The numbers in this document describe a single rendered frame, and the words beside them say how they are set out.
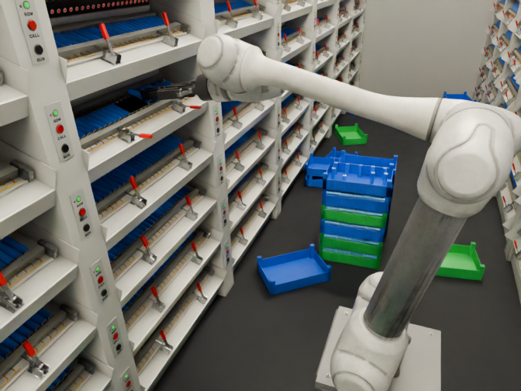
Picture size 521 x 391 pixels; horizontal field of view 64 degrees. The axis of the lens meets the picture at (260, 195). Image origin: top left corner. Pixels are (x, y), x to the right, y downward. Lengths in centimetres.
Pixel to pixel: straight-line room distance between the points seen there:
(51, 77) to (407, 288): 86
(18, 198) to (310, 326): 124
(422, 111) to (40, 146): 81
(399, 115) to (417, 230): 27
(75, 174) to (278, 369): 104
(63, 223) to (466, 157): 82
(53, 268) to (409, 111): 88
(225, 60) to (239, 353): 115
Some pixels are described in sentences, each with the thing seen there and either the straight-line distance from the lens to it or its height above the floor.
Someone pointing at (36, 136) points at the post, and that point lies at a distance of 95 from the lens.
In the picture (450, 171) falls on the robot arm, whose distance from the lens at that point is 78.
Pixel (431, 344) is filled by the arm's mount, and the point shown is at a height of 22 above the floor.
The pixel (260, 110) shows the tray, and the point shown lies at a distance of 202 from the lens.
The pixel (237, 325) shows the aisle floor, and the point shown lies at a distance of 181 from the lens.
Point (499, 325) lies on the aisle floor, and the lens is 203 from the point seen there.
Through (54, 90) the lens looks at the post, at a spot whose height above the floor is 110.
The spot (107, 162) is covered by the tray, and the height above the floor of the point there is 89.
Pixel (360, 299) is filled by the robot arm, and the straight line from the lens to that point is 128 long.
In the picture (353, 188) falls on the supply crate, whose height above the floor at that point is 42.
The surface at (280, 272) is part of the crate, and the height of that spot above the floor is 0.
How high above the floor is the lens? 130
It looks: 29 degrees down
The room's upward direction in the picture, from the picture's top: 2 degrees counter-clockwise
